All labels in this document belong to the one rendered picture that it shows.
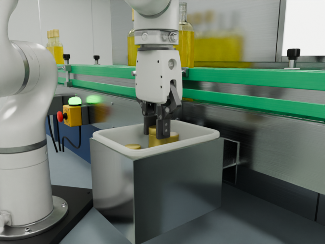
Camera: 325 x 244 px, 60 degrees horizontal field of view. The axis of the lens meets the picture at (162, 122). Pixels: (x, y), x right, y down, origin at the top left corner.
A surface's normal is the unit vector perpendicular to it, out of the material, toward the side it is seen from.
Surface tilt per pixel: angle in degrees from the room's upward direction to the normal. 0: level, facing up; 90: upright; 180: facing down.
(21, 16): 90
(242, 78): 90
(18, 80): 112
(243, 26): 90
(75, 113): 90
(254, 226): 0
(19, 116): 31
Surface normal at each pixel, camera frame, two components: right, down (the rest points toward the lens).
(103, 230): 0.00, -0.98
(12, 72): 0.94, 0.19
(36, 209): 0.77, 0.14
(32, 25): 0.61, 0.17
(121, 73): -0.79, 0.13
